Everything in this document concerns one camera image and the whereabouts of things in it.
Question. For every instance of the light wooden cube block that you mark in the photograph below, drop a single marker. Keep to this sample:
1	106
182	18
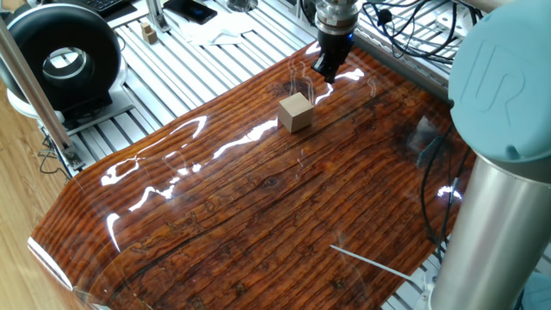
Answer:
296	113

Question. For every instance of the black keyboard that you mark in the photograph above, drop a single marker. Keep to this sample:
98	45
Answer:
101	4

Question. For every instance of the tiny wooden block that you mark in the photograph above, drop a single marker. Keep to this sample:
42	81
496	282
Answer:
150	38
146	27

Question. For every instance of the white crumpled sheet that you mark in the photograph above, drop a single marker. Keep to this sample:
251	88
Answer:
215	34

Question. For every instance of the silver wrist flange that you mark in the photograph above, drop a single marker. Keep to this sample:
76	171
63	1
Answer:
338	17

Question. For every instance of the white zip tie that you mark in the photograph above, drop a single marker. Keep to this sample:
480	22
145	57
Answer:
374	263

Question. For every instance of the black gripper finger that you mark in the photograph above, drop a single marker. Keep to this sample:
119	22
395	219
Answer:
336	66
323	65

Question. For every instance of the dark round object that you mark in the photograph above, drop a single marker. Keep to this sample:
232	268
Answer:
241	5

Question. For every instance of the short aluminium upright profile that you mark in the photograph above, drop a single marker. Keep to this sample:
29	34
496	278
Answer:
155	15

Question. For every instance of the black smartphone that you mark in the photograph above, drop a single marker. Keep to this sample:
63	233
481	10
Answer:
191	10

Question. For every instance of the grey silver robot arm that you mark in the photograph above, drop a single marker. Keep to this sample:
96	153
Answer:
495	237

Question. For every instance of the perforated metal plate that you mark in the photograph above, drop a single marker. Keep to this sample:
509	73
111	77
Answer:
452	19

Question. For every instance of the slanted aluminium profile post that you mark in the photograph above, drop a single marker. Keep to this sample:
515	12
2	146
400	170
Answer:
35	94

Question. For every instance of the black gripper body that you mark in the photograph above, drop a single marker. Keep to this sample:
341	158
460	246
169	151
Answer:
336	45

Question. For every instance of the glossy wood grain mat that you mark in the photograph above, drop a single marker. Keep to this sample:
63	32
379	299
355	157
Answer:
241	202

